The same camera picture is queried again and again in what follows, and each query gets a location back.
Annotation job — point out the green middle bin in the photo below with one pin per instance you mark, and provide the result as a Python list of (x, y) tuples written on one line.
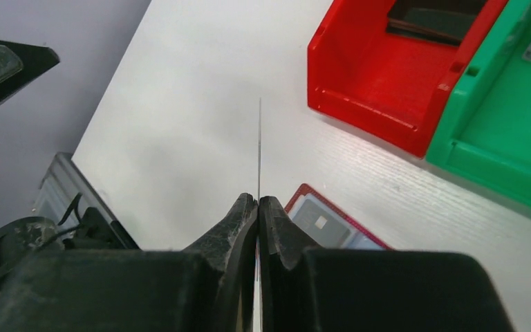
[(484, 134)]

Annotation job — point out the left red bin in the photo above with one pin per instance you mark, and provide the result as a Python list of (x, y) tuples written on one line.
[(391, 86)]

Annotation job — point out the red leather card holder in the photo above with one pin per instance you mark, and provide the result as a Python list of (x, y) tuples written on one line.
[(361, 237)]

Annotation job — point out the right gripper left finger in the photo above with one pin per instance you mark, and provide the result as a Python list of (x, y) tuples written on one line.
[(207, 286)]

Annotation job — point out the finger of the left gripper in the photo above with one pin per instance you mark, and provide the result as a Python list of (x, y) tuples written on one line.
[(20, 64)]

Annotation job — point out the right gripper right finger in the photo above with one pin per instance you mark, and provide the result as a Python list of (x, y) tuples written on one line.
[(306, 287)]

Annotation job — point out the black credit card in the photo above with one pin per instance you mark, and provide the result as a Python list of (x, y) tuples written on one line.
[(443, 21)]

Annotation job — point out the black VIP card in sleeve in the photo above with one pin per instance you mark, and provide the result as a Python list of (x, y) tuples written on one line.
[(320, 223)]

